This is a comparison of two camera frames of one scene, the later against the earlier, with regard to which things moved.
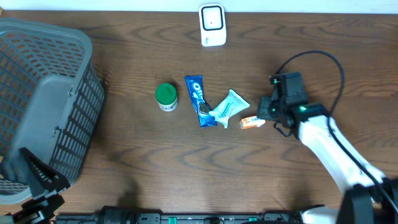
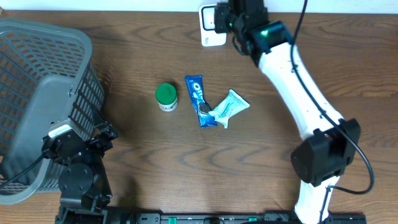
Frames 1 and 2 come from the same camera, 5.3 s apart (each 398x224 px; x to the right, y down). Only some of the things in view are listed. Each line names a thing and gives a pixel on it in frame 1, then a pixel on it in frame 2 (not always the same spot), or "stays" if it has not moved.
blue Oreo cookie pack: (195, 84) stays
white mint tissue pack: (231, 105) stays
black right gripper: (263, 110) -> (220, 21)
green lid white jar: (166, 94) stays
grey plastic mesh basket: (51, 101) stays
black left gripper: (38, 210) -> (99, 146)
